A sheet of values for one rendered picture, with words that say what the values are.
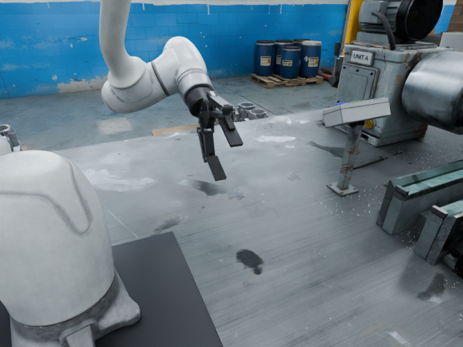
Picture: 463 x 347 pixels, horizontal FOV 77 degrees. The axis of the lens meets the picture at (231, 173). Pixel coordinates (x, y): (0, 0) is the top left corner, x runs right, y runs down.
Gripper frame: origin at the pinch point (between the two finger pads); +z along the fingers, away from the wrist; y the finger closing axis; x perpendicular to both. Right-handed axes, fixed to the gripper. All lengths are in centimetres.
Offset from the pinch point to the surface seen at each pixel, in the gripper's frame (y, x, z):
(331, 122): -4.9, -30.9, -3.5
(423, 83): -9, -75, -12
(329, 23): 227, -503, -458
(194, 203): 22.9, 3.1, -1.4
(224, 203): 20.5, -4.7, 1.8
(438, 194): -5, -48, 23
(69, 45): 286, 28, -446
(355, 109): -9.8, -35.2, -2.8
